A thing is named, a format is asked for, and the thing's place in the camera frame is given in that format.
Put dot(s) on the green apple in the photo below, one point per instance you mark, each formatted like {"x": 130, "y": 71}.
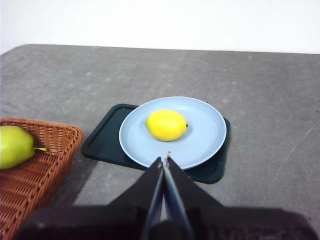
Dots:
{"x": 15, "y": 147}

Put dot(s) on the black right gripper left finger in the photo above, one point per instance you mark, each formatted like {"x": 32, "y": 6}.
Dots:
{"x": 100, "y": 222}

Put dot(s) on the blue round plate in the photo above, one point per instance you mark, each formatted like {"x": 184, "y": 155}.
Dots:
{"x": 200, "y": 130}

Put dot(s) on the yellow lemon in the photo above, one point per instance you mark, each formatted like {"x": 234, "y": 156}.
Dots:
{"x": 165, "y": 125}

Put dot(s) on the brown wicker basket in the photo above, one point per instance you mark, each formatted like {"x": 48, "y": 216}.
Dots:
{"x": 50, "y": 162}

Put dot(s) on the dark green rectangular tray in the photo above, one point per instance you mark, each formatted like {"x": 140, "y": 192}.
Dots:
{"x": 105, "y": 145}

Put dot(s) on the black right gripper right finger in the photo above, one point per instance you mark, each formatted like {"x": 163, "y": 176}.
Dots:
{"x": 237, "y": 225}

